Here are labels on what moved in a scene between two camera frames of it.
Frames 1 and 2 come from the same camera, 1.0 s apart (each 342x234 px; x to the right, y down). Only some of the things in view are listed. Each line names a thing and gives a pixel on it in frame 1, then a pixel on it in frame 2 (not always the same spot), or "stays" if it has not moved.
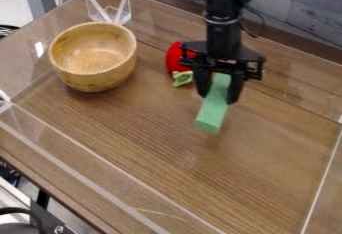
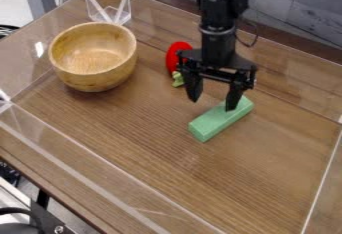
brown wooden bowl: (92, 55) stays
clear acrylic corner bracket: (109, 14) stays
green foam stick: (212, 109) -> (211, 123)
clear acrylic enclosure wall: (139, 130) stays
